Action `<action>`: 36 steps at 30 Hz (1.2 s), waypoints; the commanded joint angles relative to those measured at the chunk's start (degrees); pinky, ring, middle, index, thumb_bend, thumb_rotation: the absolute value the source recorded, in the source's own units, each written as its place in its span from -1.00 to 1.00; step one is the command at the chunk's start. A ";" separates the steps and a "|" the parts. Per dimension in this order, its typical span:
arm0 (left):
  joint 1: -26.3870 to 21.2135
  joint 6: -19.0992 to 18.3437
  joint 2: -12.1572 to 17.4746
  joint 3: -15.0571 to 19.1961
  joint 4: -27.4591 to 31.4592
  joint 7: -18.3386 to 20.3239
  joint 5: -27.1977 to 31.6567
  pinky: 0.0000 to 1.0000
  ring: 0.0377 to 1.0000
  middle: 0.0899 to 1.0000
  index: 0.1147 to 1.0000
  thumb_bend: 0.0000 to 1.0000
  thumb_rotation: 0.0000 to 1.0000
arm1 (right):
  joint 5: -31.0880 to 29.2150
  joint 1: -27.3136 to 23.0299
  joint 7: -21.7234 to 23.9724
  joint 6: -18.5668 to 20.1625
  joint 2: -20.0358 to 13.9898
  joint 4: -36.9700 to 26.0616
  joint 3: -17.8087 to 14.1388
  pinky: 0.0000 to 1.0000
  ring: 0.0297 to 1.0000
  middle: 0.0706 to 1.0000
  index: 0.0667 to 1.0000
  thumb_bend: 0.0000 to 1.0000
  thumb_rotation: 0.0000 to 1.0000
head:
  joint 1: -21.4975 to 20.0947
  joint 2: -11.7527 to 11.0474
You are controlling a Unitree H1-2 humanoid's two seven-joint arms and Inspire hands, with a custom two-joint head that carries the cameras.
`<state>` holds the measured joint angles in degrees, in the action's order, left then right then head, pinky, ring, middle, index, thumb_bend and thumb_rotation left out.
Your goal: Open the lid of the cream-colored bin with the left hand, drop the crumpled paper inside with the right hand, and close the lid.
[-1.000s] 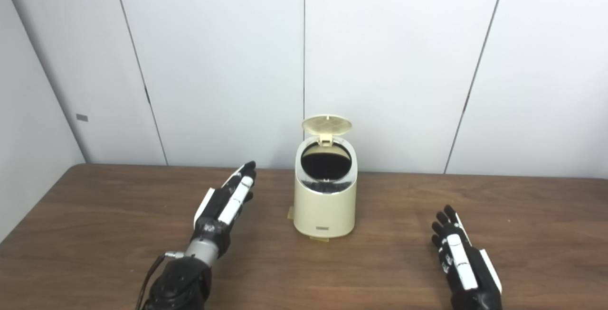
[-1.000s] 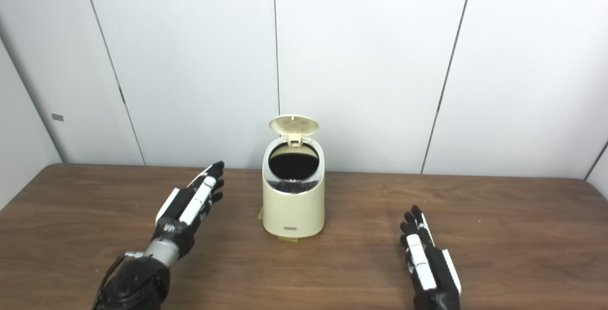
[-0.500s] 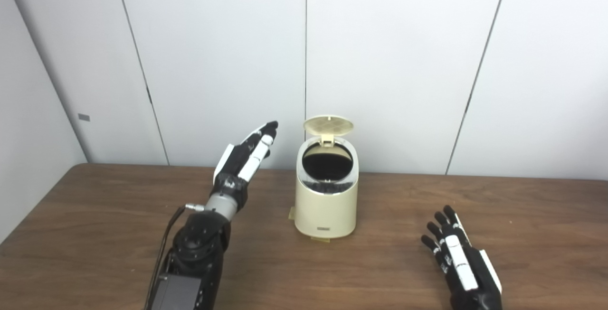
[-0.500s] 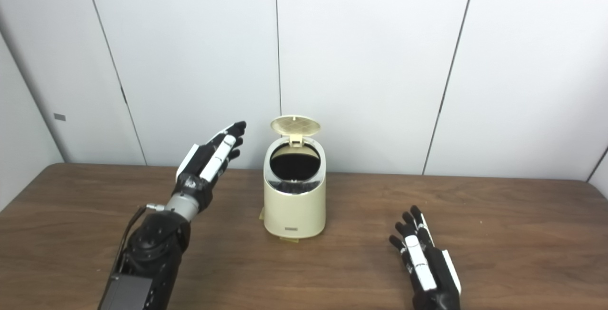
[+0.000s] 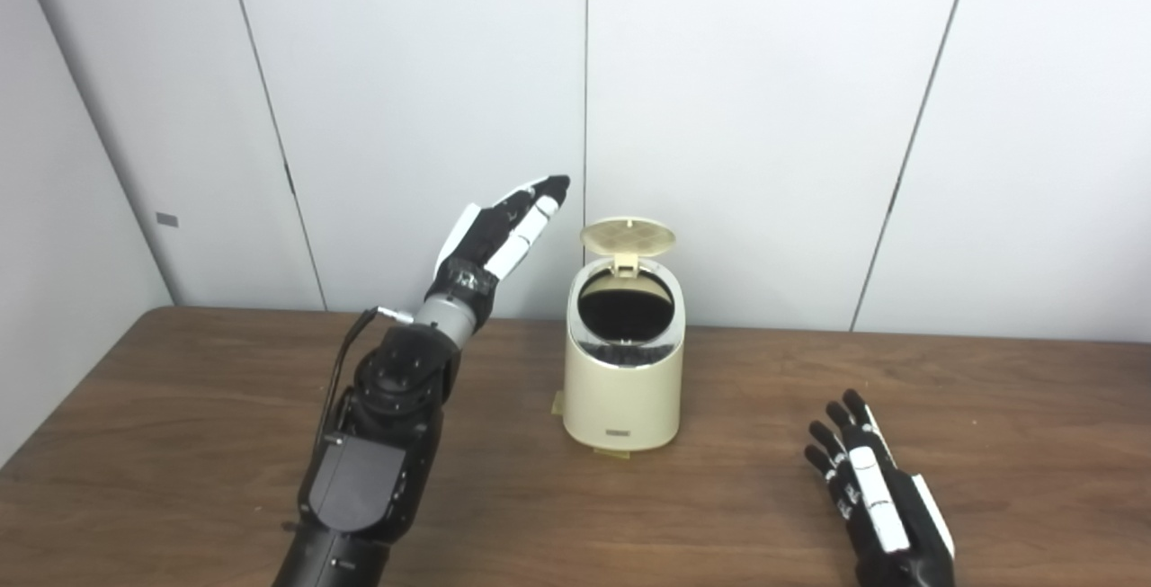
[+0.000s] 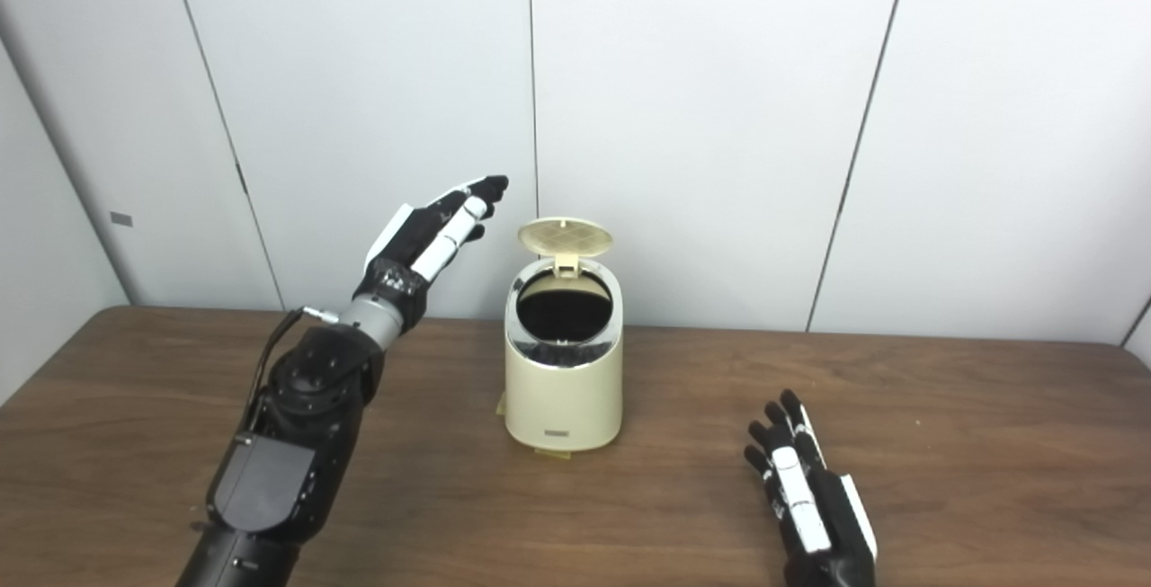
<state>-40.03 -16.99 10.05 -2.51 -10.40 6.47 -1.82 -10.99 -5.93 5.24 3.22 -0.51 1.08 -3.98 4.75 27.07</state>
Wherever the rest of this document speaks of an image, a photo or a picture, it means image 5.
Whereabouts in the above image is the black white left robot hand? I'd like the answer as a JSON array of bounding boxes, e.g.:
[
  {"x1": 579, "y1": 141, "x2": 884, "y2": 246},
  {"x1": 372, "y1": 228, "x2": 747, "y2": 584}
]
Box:
[{"x1": 424, "y1": 175, "x2": 571, "y2": 323}]

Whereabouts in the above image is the cream-colored bin body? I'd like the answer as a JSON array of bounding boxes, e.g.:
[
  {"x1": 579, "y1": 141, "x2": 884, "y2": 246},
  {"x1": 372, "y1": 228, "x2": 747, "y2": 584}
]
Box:
[{"x1": 563, "y1": 259, "x2": 686, "y2": 453}]

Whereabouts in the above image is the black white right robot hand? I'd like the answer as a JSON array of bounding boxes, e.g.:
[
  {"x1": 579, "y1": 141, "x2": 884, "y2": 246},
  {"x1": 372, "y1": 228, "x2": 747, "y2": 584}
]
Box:
[{"x1": 804, "y1": 389, "x2": 956, "y2": 587}]

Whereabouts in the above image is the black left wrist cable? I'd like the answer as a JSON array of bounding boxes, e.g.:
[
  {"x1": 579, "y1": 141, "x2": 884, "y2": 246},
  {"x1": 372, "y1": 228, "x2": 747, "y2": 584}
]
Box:
[{"x1": 319, "y1": 306, "x2": 415, "y2": 444}]

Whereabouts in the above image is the cream round bin lid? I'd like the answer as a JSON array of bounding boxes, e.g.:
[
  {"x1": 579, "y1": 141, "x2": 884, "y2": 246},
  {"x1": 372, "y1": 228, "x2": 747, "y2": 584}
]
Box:
[{"x1": 580, "y1": 217, "x2": 677, "y2": 278}]

